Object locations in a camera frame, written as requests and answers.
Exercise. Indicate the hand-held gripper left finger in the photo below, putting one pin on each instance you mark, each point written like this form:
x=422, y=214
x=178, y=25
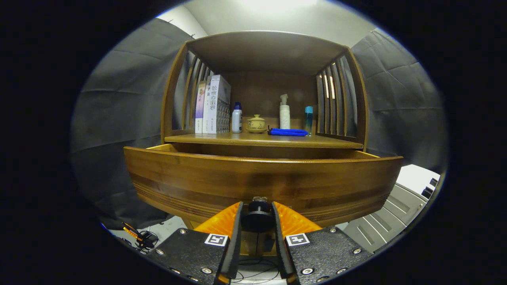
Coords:
x=236, y=245

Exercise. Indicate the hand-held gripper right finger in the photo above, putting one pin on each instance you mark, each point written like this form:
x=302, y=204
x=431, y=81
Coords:
x=279, y=245

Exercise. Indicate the black drawer knob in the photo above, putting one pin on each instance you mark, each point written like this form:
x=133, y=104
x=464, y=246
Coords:
x=257, y=217

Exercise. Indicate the brown wooden drawer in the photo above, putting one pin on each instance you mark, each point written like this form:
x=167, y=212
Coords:
x=237, y=178

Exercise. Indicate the wooden cabinet door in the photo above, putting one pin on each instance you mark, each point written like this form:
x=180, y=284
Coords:
x=263, y=241
x=248, y=243

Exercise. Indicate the wooden countertop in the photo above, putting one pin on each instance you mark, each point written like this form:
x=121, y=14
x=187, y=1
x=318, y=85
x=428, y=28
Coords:
x=257, y=139

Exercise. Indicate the white grey drawer unit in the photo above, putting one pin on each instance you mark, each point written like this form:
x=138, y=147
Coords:
x=396, y=209

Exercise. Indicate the brown wooden cabinet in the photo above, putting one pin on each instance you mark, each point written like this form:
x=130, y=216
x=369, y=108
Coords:
x=265, y=51

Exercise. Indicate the orange black tool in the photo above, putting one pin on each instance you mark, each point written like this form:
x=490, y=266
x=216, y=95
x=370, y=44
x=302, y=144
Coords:
x=142, y=238

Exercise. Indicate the blue folded cloth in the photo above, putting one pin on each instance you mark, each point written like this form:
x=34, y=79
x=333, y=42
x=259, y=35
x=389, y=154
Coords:
x=288, y=132

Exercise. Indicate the yellow lidded ceramic teacup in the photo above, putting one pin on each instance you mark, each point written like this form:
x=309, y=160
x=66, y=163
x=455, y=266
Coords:
x=256, y=123

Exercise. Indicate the white bottle blue cap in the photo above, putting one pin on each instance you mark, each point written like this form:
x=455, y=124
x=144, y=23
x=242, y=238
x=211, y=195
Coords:
x=237, y=120

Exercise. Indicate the white pump bottle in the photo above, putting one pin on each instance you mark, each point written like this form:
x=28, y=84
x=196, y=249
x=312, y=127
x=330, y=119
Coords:
x=284, y=116

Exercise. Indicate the teal bottle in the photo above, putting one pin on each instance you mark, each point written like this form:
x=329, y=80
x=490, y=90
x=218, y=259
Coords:
x=308, y=118

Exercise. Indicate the thick white patterned book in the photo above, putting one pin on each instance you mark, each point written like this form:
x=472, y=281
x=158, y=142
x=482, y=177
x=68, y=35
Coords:
x=220, y=107

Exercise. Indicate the pink purple book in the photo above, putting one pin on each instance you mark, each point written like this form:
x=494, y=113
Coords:
x=199, y=111

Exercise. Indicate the thin white book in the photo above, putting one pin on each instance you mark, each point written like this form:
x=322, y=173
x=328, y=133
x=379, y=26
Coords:
x=206, y=85

